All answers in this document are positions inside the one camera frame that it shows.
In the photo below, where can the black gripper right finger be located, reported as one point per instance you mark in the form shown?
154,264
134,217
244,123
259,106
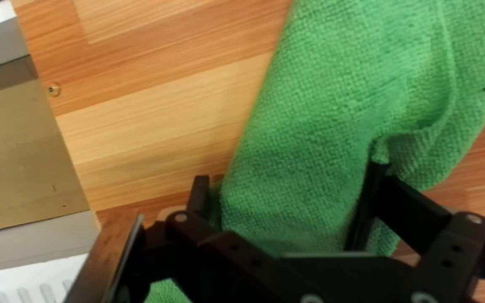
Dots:
409,216

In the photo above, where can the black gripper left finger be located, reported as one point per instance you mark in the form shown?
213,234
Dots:
200,195

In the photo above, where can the green microfibre cloth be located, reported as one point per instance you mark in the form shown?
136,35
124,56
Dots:
345,111

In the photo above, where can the grey beige counter panel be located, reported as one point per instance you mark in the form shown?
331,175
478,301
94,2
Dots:
18,157

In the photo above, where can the white ridged plastic part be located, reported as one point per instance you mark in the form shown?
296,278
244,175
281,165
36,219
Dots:
25,286

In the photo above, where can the silver metal mount plate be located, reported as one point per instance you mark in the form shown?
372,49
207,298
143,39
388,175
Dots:
109,263

